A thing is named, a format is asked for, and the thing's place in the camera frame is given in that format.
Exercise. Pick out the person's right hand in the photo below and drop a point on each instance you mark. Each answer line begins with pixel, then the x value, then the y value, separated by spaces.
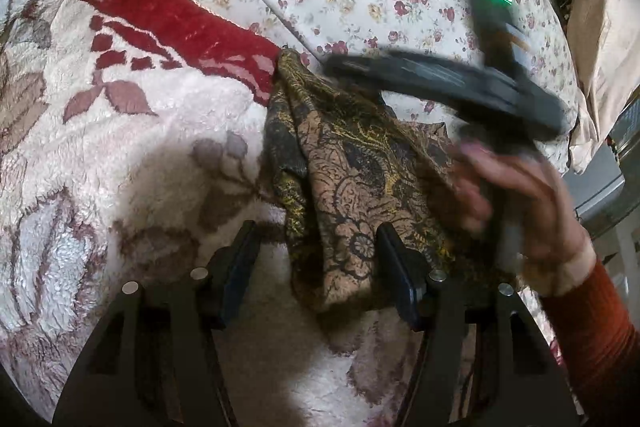
pixel 540 207

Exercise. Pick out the beige cloth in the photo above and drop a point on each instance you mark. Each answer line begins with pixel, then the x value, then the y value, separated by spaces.
pixel 600 37

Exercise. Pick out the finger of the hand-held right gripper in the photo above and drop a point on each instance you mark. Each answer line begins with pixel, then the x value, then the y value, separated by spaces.
pixel 400 74

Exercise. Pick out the white furniture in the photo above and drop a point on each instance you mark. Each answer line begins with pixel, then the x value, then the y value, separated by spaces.
pixel 620 237

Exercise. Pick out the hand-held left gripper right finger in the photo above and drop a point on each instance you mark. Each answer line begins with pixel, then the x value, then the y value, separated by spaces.
pixel 400 277

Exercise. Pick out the person's right forearm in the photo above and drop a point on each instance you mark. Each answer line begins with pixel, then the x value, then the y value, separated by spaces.
pixel 595 342

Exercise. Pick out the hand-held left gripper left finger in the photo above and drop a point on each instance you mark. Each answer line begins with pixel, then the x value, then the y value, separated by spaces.
pixel 240 267

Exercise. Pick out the dark brown floral garment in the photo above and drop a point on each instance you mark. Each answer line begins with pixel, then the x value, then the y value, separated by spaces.
pixel 350 167

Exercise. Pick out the red white plush blanket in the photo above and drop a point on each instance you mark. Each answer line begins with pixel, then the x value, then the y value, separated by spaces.
pixel 125 132

